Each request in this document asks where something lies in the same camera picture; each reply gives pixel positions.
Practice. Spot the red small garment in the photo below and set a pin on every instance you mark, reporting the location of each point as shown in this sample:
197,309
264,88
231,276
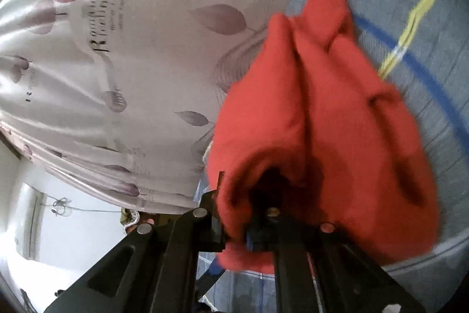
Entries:
313,108

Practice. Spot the grey plaid bed sheet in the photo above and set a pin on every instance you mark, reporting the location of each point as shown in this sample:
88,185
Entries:
426,42

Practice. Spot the hanging patterned cloth bag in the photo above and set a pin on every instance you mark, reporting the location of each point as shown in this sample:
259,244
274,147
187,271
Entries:
130,219

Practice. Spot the beige leaf print curtain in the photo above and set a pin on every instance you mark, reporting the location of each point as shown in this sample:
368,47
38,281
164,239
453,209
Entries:
119,97

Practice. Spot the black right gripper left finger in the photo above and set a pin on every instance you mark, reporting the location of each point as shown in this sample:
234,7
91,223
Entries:
200,229

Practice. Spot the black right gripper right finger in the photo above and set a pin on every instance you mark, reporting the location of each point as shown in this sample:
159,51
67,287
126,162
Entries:
269,229

